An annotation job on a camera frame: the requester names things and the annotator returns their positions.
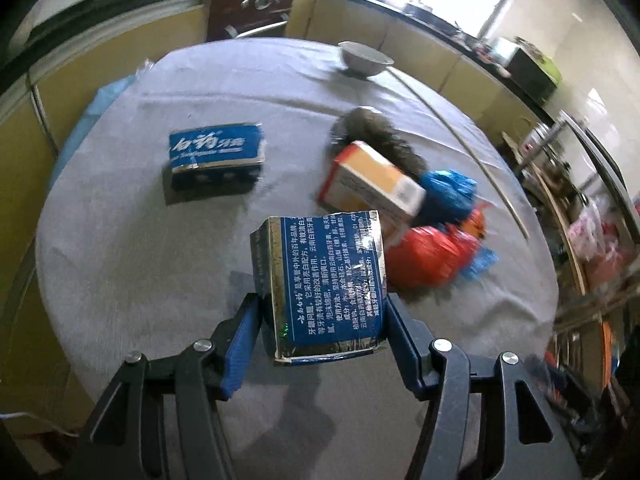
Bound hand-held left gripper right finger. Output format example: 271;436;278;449
384;292;583;480

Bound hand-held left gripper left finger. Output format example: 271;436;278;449
70;292;263;480

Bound blue silver toothpaste box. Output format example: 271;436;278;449
250;210;388;365

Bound blue plastic bag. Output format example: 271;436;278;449
417;169;478;226

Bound dark fuzzy hair clump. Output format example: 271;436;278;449
327;107;428;181

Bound red plastic bag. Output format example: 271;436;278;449
385;225;481;288

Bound small blue plastic wrapper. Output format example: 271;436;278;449
460;247;498;281

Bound orange plastic bag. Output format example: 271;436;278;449
462;205;488;241

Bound white orange cardboard box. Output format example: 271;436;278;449
319;141;427;233

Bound blue toothpaste box white print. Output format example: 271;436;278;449
165;122;266;193

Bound long pale wooden stick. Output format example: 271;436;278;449
387;67;531;241

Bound pink plastic bag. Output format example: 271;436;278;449
570;205;631;281

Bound metal shelf rack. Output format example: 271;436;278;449
505;110;640;480

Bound light blue plastic sheet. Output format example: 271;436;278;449
50;72;146;186

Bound white ceramic bowl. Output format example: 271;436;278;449
339;41;395;78

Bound black box with green top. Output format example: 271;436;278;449
505;42;561;106

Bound yellow kitchen cabinets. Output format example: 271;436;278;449
0;0;556;411

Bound dark red oven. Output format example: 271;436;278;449
206;0;292;41

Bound black kitchen countertop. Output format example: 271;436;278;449
0;0;556;121

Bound white cord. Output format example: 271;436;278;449
0;411;76;436

